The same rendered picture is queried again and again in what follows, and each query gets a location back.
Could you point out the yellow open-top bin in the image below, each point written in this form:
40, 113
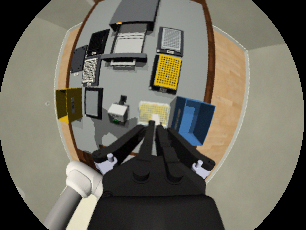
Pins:
69, 104

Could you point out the grey bench mat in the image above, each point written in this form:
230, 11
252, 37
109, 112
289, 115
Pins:
134, 81

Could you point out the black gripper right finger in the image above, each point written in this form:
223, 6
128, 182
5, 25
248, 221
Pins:
186, 153

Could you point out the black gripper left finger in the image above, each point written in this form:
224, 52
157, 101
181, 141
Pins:
113, 155

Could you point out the blue open-top bin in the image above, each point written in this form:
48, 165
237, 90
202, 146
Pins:
196, 121

